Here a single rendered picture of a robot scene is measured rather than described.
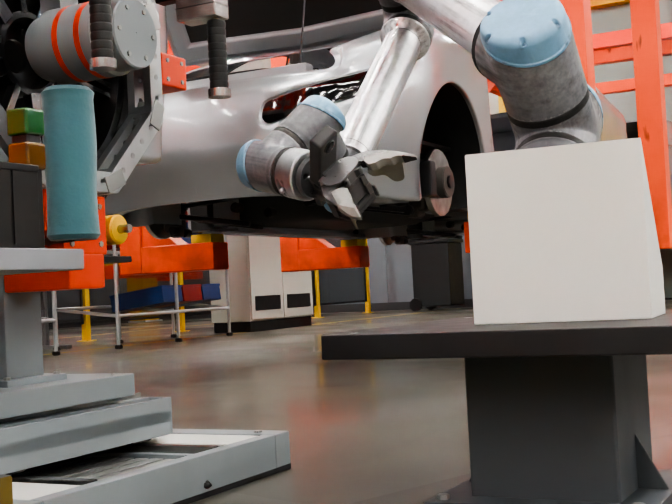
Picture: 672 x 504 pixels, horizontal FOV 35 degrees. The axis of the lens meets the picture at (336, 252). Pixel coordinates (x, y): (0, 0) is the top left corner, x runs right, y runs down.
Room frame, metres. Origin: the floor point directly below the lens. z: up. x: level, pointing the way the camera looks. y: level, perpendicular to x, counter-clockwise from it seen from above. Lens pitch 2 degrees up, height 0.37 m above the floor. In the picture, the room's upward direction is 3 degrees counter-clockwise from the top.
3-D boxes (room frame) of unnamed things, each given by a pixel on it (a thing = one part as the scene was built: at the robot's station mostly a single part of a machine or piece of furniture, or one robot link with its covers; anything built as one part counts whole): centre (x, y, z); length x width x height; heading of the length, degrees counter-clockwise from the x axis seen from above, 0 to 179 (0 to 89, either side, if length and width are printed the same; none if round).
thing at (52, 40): (1.95, 0.43, 0.85); 0.21 x 0.14 x 0.14; 63
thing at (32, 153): (1.56, 0.44, 0.59); 0.04 x 0.04 x 0.04; 63
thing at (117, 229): (2.14, 0.53, 0.51); 0.29 x 0.06 x 0.06; 63
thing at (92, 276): (2.00, 0.53, 0.48); 0.16 x 0.12 x 0.17; 63
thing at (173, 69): (2.27, 0.35, 0.85); 0.09 x 0.08 x 0.07; 153
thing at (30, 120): (1.56, 0.44, 0.64); 0.04 x 0.04 x 0.04; 63
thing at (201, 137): (6.87, -0.51, 1.49); 4.95 x 1.86 x 1.59; 153
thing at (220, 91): (2.03, 0.21, 0.83); 0.04 x 0.04 x 0.16
